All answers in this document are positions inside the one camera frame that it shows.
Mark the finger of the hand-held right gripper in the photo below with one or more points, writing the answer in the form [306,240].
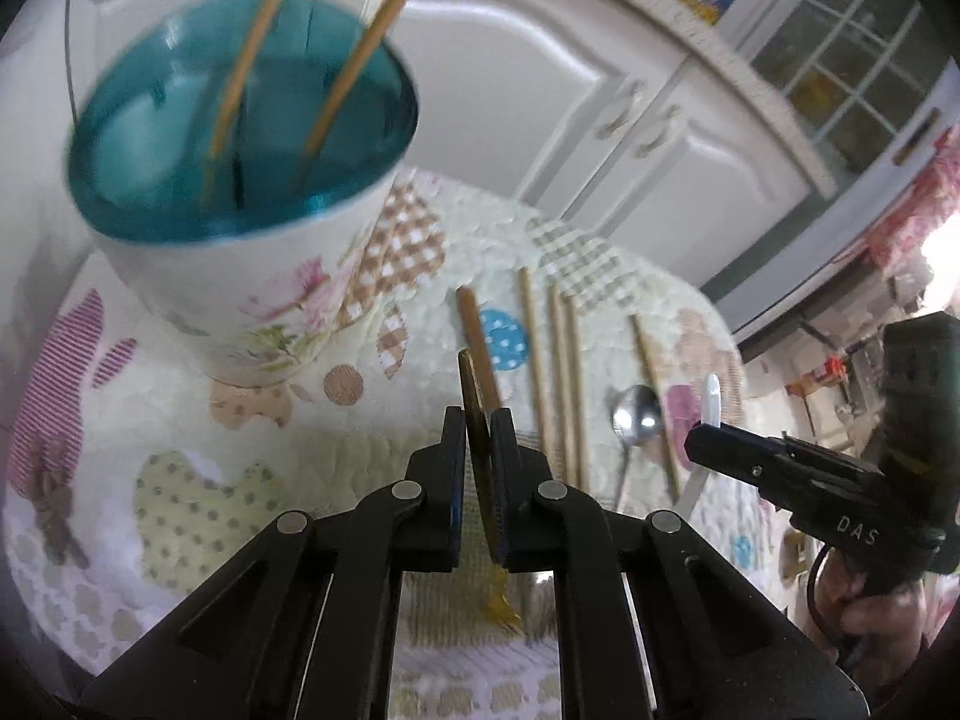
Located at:
[735,454]

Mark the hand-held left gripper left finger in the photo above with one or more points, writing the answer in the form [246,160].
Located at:
[456,465]

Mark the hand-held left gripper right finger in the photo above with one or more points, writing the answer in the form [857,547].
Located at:
[501,465]

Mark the white plastic utensil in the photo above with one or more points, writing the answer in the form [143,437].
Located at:
[712,397]

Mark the dark brown wooden utensil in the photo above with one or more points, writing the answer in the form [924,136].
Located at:
[474,405]

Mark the light wooden chopstick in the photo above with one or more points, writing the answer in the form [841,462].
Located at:
[259,37]
[559,360]
[375,37]
[534,360]
[651,367]
[576,390]

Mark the floral cup with teal inside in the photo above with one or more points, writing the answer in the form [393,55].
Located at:
[247,292]

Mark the person's right hand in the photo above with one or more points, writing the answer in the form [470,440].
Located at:
[877,622]

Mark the silver metal spoon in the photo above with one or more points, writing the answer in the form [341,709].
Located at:
[637,412]

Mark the dark brown wooden chopstick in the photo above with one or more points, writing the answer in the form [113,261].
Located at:
[474,337]

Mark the pink floral cloth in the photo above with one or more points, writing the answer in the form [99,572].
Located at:
[919,210]

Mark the patchwork quilted table cover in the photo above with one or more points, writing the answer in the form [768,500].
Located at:
[187,427]

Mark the glass door cabinet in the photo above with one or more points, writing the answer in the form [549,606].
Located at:
[840,52]

